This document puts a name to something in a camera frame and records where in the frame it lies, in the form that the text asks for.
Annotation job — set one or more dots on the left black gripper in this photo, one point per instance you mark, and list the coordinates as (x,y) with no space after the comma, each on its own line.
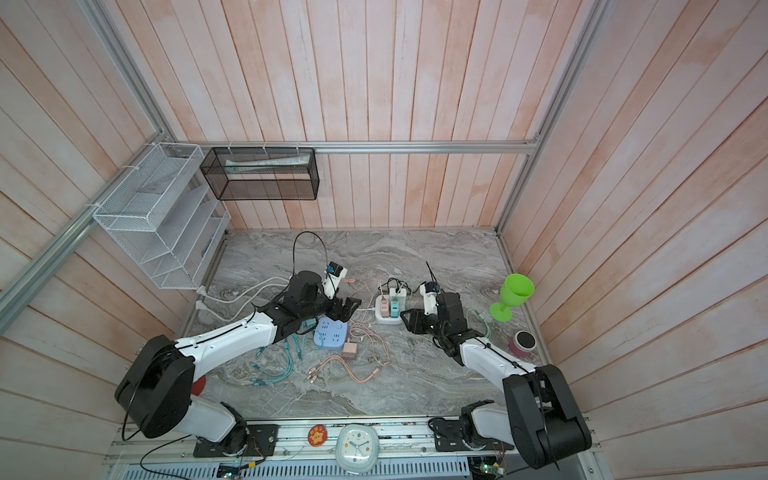
(347,311)

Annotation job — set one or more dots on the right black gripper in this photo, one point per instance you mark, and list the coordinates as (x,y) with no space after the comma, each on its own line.
(417,318)

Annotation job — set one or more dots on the blue power strip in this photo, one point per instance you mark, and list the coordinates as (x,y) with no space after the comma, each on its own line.
(330,334)

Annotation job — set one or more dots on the pink usb charger plug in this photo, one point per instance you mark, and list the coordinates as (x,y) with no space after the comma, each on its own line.
(349,350)

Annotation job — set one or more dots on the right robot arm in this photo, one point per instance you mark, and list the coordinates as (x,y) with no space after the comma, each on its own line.
(539,417)

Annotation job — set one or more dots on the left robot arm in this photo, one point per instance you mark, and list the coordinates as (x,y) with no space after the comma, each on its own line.
(156,392)

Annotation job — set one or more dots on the teal plug on white strip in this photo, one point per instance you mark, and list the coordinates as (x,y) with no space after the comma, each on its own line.
(394,305)

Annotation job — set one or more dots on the white power strip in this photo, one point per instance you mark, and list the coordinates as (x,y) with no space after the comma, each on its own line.
(389,321)

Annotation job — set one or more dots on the green plastic goblet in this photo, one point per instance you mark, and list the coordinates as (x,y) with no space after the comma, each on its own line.
(515,291)

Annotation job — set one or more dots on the pink cup black lid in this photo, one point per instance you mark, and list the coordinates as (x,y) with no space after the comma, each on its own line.
(523,344)

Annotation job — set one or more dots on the red round sticker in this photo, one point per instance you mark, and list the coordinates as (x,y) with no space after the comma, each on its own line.
(317,436)

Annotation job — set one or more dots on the white alarm clock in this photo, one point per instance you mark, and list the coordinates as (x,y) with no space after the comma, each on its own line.
(357,448)

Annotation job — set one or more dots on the red pencil cup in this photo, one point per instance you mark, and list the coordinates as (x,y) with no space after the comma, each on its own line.
(198,386)

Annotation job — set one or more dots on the black mesh basket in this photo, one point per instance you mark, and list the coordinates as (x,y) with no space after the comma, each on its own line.
(262,173)

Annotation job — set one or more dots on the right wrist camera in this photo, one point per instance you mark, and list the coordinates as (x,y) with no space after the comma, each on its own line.
(429,291)

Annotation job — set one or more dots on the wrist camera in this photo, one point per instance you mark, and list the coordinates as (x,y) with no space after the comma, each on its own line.
(334,275)
(429,291)

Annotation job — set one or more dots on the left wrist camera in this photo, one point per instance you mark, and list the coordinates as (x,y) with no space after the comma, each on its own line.
(334,275)

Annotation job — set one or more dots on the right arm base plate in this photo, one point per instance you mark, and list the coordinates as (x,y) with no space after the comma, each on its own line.
(460,435)

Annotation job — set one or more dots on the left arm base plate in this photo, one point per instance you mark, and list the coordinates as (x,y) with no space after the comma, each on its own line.
(258,440)

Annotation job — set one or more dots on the white wire mesh shelf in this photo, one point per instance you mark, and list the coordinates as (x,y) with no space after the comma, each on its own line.
(168,226)

